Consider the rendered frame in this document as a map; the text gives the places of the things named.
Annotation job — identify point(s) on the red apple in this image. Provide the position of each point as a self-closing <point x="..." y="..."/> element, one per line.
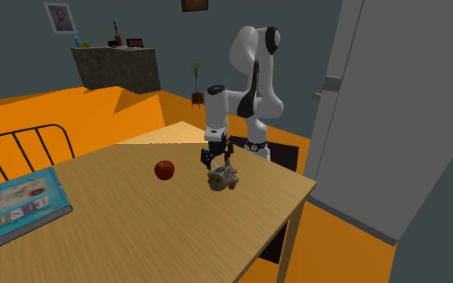
<point x="164" y="170"/>

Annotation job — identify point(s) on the teal hardcover book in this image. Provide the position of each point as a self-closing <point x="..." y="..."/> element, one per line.
<point x="14" y="203"/>

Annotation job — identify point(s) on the wooden table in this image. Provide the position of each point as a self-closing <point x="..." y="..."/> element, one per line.
<point x="140" y="223"/>

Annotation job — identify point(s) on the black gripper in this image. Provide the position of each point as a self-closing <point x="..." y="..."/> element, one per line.
<point x="217" y="146"/>

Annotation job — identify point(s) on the dark framed wall picture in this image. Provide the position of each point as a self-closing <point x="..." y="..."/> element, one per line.
<point x="194" y="4"/>

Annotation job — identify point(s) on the potted plant in brown pot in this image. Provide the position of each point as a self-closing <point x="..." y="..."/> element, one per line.
<point x="197" y="97"/>

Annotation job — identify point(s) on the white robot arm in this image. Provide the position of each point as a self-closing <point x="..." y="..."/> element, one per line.
<point x="249" y="55"/>

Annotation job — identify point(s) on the grey door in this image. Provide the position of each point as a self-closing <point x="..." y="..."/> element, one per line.
<point x="387" y="109"/>

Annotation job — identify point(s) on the stone grey sideboard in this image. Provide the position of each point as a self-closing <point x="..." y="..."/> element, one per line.
<point x="116" y="70"/>

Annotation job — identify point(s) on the beige toy airplane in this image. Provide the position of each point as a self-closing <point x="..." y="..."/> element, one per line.
<point x="222" y="179"/>

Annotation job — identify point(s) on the black robot stand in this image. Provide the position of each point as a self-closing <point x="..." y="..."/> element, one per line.
<point x="285" y="155"/>

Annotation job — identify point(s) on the framed portrait wall picture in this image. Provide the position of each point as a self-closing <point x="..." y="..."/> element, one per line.
<point x="60" y="18"/>

